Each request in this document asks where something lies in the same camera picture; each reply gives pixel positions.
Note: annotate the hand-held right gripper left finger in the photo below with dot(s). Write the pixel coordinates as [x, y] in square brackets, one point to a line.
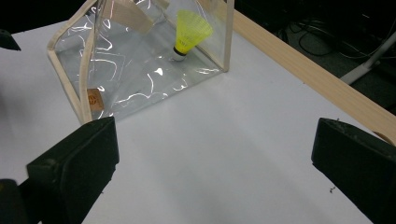
[77, 161]

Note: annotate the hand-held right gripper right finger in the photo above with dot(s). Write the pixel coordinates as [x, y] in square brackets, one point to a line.
[358, 165]

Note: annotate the transparent bag with beige trim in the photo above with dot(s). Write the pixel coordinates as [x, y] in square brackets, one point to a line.
[134, 74]

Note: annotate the yellow shuttlecock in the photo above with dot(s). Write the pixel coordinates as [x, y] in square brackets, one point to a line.
[190, 32]

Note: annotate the white-legged desk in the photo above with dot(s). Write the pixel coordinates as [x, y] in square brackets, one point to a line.
[370, 60]

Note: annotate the white table sheet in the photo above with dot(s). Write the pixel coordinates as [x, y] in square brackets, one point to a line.
[218, 140]

